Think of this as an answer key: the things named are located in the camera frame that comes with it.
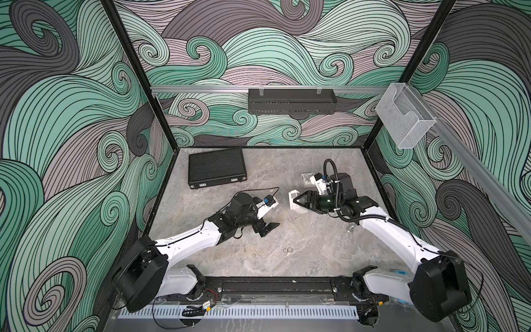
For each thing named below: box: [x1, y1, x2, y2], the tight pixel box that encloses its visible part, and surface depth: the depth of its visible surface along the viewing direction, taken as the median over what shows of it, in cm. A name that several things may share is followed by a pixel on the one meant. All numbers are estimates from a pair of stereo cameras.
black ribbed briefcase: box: [188, 147, 248, 190], surface depth 106 cm
